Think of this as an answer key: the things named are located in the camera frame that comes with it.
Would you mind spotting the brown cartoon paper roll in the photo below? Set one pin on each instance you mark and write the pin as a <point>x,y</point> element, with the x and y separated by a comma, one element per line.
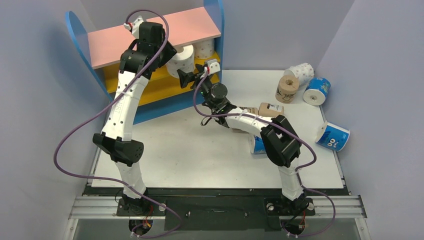
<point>252,110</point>

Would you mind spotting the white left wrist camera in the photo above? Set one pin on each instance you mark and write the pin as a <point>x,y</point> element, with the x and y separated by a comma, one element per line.
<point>134,26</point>

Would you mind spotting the brown standing paper roll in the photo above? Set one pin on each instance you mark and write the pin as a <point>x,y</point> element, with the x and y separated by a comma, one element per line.
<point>287,87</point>

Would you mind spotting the aluminium rail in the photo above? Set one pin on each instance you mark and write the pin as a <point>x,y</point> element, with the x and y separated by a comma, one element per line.
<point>106,207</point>

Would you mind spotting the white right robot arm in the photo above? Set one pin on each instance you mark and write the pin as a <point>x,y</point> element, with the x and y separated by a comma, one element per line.
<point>281,143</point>

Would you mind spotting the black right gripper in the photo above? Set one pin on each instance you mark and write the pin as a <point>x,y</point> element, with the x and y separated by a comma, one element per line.
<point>195,79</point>

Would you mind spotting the white floral paper roll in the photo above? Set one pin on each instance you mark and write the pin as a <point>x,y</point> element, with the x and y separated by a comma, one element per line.
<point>303,72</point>
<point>204,49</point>
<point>182,60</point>

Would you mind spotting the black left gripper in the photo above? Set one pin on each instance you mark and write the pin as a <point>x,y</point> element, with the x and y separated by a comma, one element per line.
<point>169,51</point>

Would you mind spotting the blue wrapped paper roll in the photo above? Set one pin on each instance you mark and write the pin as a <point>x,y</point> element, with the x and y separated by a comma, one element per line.
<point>316,91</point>
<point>256,145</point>
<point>332,136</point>

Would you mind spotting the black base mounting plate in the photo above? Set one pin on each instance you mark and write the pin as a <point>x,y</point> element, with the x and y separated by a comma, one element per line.
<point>216,209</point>

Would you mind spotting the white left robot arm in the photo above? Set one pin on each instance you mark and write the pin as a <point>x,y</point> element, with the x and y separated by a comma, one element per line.
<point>116,140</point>

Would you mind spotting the blue pink yellow shelf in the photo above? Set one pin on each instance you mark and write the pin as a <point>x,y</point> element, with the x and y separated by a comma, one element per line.
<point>101,51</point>

